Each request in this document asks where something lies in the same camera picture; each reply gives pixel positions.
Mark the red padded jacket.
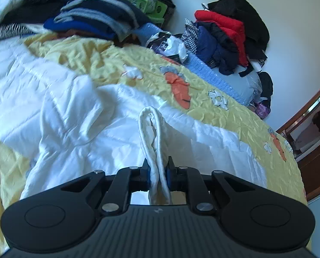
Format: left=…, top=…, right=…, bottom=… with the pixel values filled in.
left=194, top=10, right=250, bottom=67

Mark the yellow printed bedspread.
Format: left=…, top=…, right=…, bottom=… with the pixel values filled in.
left=0, top=29, right=309, bottom=251

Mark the small black cloth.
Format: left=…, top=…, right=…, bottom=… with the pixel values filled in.
left=157, top=0, right=176, bottom=10

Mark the black backpack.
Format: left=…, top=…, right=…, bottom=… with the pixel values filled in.
left=257, top=71, right=274, bottom=108

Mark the wooden furniture with mirror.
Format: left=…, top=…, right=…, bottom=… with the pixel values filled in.
left=275, top=75, right=320, bottom=203

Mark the navy padded garment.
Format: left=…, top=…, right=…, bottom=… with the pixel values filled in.
left=195, top=22, right=247, bottom=76

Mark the green plastic crate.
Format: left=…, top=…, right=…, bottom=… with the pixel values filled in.
left=146, top=0, right=168, bottom=24

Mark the purple bag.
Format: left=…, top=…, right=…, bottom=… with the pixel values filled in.
left=255, top=103, right=271, bottom=119

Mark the black jacket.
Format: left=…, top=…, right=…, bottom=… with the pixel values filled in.
left=206, top=0, right=270, bottom=60

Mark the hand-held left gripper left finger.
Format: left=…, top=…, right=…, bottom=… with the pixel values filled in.
left=59, top=158, right=151, bottom=216

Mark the plastic-wrapped light blue bundle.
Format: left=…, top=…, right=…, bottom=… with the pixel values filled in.
left=228, top=68, right=263, bottom=106

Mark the houndstooth cloth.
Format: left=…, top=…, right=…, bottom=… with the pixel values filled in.
left=181, top=18, right=200, bottom=60

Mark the black white striped cloth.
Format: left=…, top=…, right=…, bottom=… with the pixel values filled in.
left=0, top=23, right=37, bottom=45

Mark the white quilted jacket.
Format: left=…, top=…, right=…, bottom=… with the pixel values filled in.
left=0, top=42, right=268, bottom=207

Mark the dark knitted garment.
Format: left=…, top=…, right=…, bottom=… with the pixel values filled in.
left=2, top=0, right=109, bottom=27

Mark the brown cloth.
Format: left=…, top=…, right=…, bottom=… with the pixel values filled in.
left=57, top=28, right=140, bottom=47

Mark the navy grey striped sweater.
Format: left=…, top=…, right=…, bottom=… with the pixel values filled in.
left=54, top=0, right=147, bottom=40

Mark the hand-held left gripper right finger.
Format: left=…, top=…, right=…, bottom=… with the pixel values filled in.
left=165, top=156, right=260, bottom=216

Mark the crumpled white plastic bag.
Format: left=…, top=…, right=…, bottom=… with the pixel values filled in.
left=146, top=32, right=189, bottom=65

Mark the royal blue garment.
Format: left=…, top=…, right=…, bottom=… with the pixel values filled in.
left=43, top=17, right=117, bottom=40

